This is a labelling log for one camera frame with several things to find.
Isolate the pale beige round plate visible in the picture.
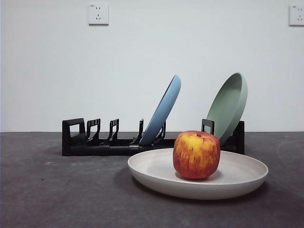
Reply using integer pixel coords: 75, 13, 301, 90
127, 148, 269, 200

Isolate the red yellow apple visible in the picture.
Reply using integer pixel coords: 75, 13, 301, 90
173, 130, 221, 181

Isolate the blue round plate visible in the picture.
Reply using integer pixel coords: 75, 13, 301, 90
139, 74, 182, 146

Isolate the black plate rack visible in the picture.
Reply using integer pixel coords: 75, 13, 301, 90
61, 118, 245, 157

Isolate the green round plate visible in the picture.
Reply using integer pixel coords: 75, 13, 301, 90
206, 72, 248, 145

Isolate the white wall socket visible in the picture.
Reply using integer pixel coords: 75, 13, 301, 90
88, 3, 110, 26
289, 5, 304, 27

